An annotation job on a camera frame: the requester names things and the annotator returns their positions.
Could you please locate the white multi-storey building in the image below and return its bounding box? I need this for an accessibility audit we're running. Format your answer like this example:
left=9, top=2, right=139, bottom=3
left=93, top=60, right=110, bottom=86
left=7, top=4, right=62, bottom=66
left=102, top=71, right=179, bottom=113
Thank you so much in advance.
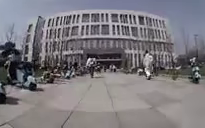
left=22, top=9, right=175, bottom=70

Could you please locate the grey concrete paved plaza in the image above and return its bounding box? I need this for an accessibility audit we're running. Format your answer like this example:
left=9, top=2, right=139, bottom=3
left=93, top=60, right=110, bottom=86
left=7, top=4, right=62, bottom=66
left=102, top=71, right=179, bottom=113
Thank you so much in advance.
left=0, top=71, right=205, bottom=128

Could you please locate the row of parked scooters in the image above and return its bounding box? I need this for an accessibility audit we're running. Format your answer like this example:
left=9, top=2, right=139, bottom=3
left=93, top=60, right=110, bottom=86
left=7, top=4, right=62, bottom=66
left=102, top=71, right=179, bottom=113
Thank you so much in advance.
left=0, top=59, right=88, bottom=105

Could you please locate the grass strip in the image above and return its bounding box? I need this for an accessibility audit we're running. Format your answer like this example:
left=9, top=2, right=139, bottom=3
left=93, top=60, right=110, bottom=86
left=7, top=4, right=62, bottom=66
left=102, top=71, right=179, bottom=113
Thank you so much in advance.
left=158, top=65, right=205, bottom=77

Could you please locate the white scooter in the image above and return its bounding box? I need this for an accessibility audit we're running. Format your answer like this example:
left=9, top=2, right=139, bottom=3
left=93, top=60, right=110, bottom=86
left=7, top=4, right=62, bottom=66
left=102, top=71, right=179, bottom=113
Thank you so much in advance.
left=189, top=56, right=203, bottom=85

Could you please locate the dark tree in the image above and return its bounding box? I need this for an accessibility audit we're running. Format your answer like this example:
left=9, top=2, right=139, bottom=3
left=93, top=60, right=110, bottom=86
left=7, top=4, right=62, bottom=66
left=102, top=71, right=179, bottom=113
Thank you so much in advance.
left=0, top=40, right=22, bottom=83

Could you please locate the pole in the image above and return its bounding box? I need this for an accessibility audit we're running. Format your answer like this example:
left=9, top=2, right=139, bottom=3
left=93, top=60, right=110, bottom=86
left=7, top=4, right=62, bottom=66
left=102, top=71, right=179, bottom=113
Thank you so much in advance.
left=193, top=33, right=200, bottom=58

